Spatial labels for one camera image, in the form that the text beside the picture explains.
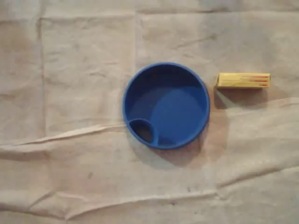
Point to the blue round plastic bowl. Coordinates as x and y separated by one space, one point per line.
172 107

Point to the yellow cardboard box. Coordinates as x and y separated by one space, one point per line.
243 80

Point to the beige wrinkled table cloth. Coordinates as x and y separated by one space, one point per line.
70 93

